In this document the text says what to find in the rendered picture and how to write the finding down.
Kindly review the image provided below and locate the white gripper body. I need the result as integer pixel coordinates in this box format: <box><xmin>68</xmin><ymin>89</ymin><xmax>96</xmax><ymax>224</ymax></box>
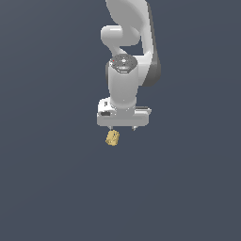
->
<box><xmin>96</xmin><ymin>97</ymin><xmax>153</xmax><ymax>128</ymax></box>

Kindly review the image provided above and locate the small tan wooden block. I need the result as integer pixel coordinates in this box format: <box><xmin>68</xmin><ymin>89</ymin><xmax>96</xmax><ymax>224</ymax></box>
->
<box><xmin>104</xmin><ymin>129</ymin><xmax>121</xmax><ymax>147</ymax></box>

